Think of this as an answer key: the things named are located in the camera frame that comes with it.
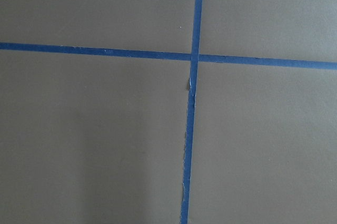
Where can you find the brown paper table cover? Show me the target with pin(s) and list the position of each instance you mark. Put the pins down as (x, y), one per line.
(168, 111)

